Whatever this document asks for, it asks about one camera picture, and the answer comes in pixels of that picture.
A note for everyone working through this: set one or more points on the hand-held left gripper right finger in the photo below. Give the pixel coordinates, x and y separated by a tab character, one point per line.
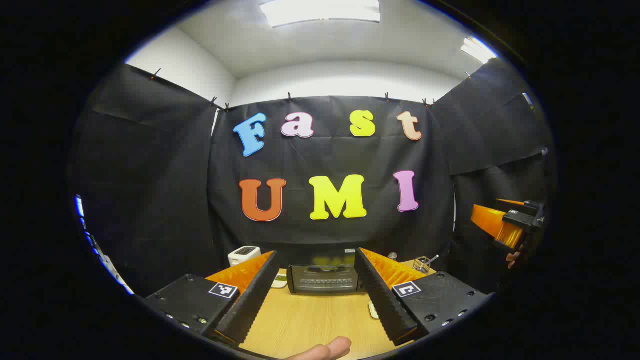
385	300

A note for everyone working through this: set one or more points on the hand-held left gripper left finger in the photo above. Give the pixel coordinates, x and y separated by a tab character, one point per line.
252	297

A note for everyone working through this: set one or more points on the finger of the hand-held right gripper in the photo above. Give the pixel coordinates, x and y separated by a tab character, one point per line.
492	222
510	202

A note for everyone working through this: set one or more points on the white food tray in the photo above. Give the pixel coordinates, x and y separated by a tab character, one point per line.
373	310

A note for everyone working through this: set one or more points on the black electric oven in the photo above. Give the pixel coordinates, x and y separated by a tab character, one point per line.
325	282

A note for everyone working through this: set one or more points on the white divided dish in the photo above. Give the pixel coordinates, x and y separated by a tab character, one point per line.
280	282

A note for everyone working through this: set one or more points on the white toaster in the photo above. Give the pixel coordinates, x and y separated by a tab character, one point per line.
244	255

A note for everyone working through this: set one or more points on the metal spoon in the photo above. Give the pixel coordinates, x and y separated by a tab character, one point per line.
433	259

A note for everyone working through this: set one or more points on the black backdrop cloth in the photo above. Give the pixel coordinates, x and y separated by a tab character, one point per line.
330	160

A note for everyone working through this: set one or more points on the small ceiling light panel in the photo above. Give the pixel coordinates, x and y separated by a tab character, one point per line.
477	49

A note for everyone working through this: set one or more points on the large ceiling light panel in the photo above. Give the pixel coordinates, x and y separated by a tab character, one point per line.
320	11

